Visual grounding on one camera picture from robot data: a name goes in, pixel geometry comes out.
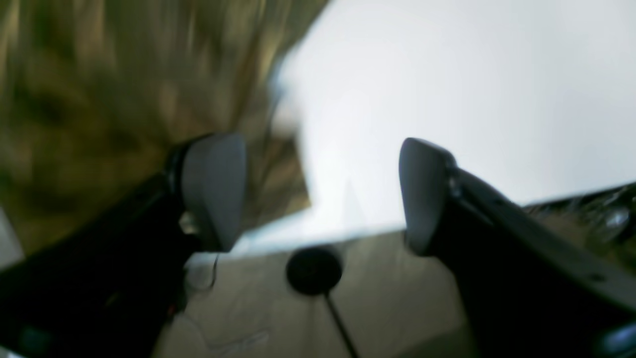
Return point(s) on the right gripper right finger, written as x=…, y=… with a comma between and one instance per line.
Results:
x=527, y=293

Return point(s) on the camouflage t-shirt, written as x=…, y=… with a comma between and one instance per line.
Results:
x=94, y=94

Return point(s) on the black round floor object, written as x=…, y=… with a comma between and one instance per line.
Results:
x=316, y=271

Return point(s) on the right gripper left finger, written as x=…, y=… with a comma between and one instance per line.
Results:
x=107, y=290

